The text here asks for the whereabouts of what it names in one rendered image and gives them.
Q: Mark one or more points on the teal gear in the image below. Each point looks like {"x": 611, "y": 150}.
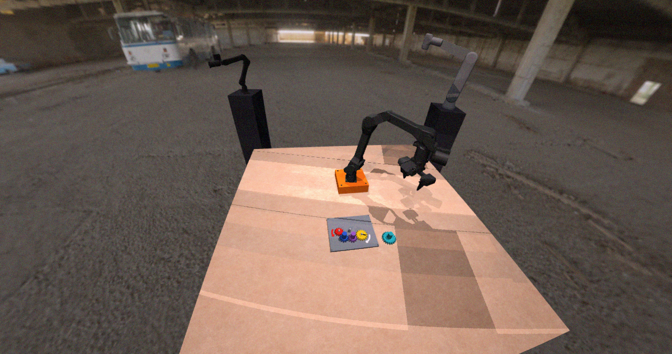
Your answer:
{"x": 389, "y": 237}

